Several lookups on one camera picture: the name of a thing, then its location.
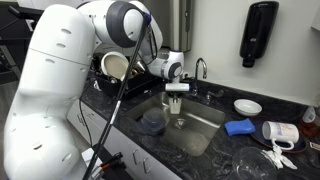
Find large cream plate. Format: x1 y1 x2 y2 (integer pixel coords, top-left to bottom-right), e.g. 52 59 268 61
100 50 131 81

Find printed white mug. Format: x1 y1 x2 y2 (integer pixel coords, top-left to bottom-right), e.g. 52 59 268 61
261 120 301 152

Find black wall soap dispenser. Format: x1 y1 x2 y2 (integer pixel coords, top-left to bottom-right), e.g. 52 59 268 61
238 0 280 69

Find clear glass bowl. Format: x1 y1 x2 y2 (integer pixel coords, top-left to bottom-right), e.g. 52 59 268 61
231 146 279 180

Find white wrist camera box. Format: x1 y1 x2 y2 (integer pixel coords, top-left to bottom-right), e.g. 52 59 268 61
164 82 191 93

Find small white bowl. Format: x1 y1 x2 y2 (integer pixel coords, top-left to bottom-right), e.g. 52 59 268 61
233 98 264 118

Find black orange clamp tool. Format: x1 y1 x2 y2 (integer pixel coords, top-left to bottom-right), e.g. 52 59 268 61
99 151 125 171

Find chrome faucet lever handle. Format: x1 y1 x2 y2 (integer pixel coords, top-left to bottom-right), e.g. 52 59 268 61
205 88 226 102

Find clear dish soap bottle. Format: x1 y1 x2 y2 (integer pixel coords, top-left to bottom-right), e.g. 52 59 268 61
298 104 320 140

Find thick black cable blue tape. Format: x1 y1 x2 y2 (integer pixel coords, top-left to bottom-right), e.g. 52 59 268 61
81 11 152 180

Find crumpled white wrapper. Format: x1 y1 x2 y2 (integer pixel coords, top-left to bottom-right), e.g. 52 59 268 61
261 144 299 171

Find plain white mug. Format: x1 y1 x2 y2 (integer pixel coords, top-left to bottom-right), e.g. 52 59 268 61
169 96 183 116

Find steel paper towel dispenser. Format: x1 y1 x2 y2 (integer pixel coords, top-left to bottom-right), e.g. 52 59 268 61
159 0 195 55

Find metal sink drain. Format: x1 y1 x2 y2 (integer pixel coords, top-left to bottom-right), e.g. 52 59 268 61
173 117 188 131

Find silver cabinet handles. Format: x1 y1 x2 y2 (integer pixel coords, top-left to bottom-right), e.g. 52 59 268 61
131 148 151 175

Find dark round plate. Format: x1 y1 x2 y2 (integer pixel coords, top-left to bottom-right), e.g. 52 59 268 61
249 118 309 155

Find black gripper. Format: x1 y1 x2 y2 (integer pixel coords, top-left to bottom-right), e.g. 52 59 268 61
166 90 184 104

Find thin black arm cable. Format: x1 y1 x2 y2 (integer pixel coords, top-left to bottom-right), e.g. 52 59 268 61
145 19 160 65

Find steel pot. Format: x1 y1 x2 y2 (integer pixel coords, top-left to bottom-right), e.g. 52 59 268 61
131 59 148 77

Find chrome gooseneck faucet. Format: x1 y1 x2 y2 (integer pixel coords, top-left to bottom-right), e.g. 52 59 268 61
193 57 209 96

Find black dish rack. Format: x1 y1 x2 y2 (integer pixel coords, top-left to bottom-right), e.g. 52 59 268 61
91 54 165 100

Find white paper sheets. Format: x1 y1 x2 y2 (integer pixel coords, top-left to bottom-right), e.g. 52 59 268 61
80 147 102 175

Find blue sponge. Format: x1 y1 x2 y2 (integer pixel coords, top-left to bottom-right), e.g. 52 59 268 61
223 117 257 138

